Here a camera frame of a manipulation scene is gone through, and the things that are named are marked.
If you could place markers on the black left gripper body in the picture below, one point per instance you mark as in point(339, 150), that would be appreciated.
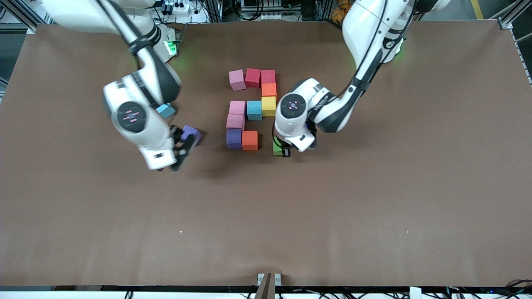
point(284, 151)

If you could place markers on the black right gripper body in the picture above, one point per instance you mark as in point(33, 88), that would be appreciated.
point(177, 136)

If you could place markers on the green foam cube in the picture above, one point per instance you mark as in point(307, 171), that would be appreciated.
point(277, 148)

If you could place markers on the orange foam cube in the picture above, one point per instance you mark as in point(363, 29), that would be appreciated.
point(269, 89)
point(249, 140)

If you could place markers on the yellow foam cube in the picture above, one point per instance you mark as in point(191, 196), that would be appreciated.
point(268, 106)

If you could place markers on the teal foam cube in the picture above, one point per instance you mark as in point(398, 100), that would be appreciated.
point(254, 110)
point(166, 111)

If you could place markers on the purple foam cube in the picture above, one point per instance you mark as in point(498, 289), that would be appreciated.
point(192, 133)
point(234, 139)

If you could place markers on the light pink foam cube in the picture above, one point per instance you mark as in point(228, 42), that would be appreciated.
point(237, 107)
point(237, 79)
point(235, 121)

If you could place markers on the red foam cube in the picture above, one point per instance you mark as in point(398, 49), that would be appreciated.
point(268, 76)
point(252, 77)

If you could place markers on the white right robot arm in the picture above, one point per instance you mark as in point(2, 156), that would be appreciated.
point(137, 116)

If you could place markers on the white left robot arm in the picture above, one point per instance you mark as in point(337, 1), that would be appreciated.
point(299, 108)

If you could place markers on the white power strip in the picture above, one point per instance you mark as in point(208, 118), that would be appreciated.
point(183, 7)

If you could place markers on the orange snack bag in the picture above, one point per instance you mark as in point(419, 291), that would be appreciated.
point(338, 10)

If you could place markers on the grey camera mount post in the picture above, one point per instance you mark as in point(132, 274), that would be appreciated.
point(266, 286)

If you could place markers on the aluminium frame rail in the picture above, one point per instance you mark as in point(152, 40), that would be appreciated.
point(505, 23)
point(12, 28)

